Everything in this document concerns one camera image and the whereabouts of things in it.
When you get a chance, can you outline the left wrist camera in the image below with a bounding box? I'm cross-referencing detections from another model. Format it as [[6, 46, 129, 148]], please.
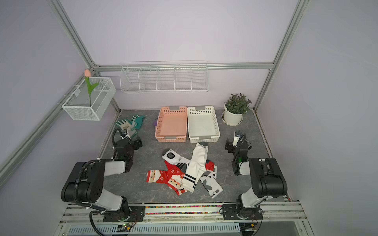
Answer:
[[120, 129, 131, 140]]

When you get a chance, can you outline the white sock grey bird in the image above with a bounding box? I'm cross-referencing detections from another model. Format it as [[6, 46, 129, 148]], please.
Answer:
[[200, 176, 223, 199]]

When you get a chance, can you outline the white mesh wall box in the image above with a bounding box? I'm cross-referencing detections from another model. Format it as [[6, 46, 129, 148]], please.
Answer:
[[62, 77, 116, 121]]

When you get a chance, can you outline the white plastic basket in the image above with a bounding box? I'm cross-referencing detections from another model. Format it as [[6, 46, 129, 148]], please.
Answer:
[[187, 106, 221, 144]]

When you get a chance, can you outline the red santa sock right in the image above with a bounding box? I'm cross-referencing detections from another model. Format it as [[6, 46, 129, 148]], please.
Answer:
[[164, 161, 187, 196]]

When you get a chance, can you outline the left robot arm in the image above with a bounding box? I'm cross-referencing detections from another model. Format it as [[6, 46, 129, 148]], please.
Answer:
[[61, 128, 145, 222]]

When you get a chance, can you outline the white wire wall shelf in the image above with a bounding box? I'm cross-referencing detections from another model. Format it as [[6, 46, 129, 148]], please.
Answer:
[[120, 61, 209, 93]]

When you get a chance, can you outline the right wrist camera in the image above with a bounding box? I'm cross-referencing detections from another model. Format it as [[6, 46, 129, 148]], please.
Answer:
[[233, 130, 242, 147]]

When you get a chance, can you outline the potted green plant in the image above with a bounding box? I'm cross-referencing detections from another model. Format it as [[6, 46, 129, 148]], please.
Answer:
[[223, 93, 252, 126]]

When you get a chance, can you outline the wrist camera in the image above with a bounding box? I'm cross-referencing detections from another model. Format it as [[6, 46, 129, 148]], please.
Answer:
[[120, 129, 131, 140], [233, 130, 242, 147]]

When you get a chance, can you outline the white black striped sock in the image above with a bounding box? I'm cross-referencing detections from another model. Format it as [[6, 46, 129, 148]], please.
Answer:
[[183, 143, 208, 193]]

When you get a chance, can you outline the green white garden glove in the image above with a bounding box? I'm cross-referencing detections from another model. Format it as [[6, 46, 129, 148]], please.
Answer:
[[116, 119, 134, 130]]

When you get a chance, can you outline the red santa sock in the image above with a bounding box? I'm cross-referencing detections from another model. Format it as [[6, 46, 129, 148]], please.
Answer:
[[146, 170, 172, 184], [164, 161, 187, 196]]

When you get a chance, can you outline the red fuzzy sock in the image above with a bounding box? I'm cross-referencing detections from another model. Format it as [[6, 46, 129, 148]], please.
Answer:
[[205, 160, 215, 171]]

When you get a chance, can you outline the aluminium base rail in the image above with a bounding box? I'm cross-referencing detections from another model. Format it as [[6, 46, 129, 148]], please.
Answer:
[[57, 202, 308, 227]]

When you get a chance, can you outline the red santa sock left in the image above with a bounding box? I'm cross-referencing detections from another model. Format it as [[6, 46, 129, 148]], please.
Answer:
[[146, 170, 172, 184]]

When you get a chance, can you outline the pink plastic basket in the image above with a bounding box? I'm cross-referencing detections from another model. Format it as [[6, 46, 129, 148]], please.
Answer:
[[155, 106, 188, 143]]

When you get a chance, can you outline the artificial pink tulip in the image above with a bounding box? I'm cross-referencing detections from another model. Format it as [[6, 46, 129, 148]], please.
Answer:
[[84, 69, 99, 106]]

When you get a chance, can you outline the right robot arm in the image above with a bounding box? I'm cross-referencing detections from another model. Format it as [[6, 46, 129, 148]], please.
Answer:
[[219, 140, 288, 221]]

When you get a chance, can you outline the white sock hexagon patch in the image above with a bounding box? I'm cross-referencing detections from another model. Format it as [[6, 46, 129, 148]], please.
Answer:
[[161, 149, 190, 168]]

